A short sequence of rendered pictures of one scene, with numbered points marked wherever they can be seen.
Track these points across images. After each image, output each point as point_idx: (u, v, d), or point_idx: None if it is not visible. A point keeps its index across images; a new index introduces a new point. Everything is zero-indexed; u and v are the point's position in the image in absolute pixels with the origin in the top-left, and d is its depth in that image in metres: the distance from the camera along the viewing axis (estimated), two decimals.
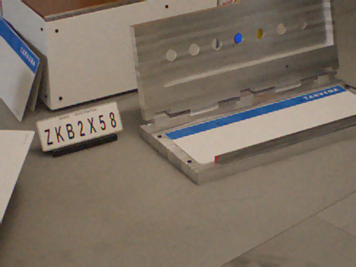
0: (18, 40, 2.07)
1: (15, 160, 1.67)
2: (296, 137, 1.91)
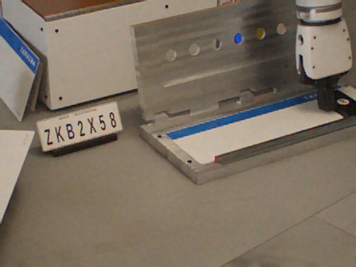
0: (18, 40, 2.07)
1: (15, 160, 1.67)
2: (296, 137, 1.91)
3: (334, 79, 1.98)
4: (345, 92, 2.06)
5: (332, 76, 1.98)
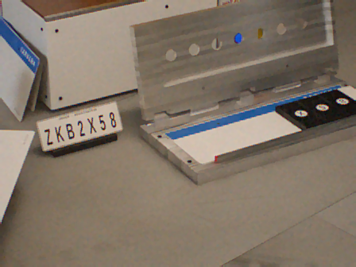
0: (18, 40, 2.07)
1: (15, 160, 1.67)
2: (296, 137, 1.91)
3: None
4: (345, 92, 2.06)
5: None
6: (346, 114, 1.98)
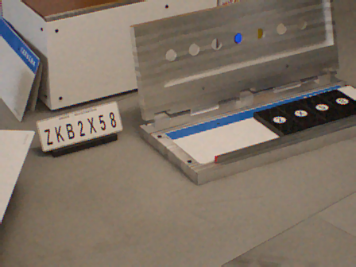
0: (18, 40, 2.07)
1: (15, 160, 1.67)
2: (296, 137, 1.91)
3: None
4: (345, 92, 2.06)
5: None
6: (346, 114, 1.98)
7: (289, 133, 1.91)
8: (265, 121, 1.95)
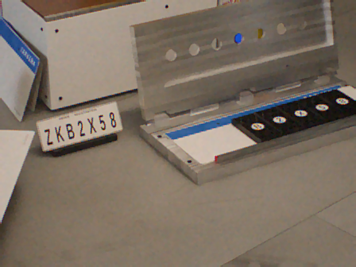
0: (18, 40, 2.07)
1: (15, 160, 1.67)
2: (296, 137, 1.91)
3: None
4: (345, 92, 2.06)
5: None
6: (346, 114, 1.98)
7: (289, 133, 1.92)
8: (265, 121, 1.95)
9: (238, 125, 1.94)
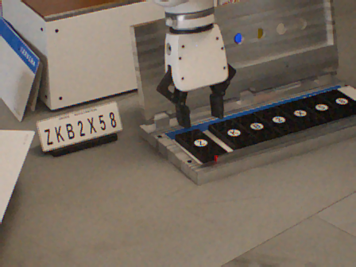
0: (18, 40, 2.07)
1: (15, 160, 1.67)
2: (296, 137, 1.91)
3: (219, 87, 1.84)
4: (345, 92, 2.06)
5: (215, 86, 1.84)
6: (346, 114, 1.98)
7: (288, 133, 1.92)
8: (265, 121, 1.95)
9: (237, 125, 1.94)
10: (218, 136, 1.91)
